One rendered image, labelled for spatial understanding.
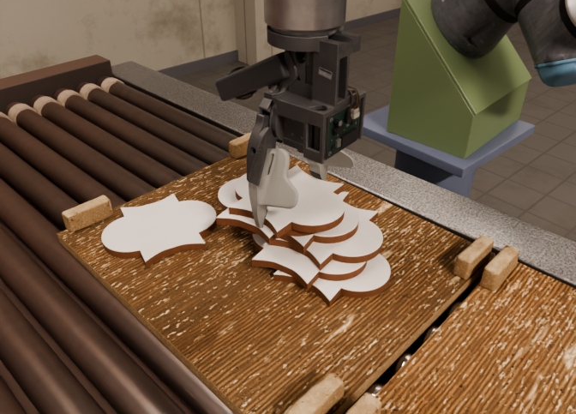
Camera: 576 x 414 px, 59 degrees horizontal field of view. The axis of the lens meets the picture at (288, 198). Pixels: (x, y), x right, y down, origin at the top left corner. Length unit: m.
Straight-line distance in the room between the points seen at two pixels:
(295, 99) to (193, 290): 0.23
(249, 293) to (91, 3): 3.11
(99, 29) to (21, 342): 3.11
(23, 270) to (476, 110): 0.73
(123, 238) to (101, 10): 3.01
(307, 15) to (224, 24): 3.63
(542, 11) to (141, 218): 0.65
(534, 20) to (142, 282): 0.68
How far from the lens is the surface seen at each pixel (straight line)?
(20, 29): 3.44
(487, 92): 1.01
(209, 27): 4.01
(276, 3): 0.47
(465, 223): 0.73
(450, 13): 0.98
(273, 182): 0.53
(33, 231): 0.75
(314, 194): 0.60
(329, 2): 0.47
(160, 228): 0.65
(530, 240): 0.73
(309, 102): 0.49
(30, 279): 0.67
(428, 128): 1.00
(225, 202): 0.60
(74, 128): 1.03
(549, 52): 0.88
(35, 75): 1.22
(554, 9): 0.88
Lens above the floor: 1.33
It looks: 33 degrees down
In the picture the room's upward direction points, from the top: straight up
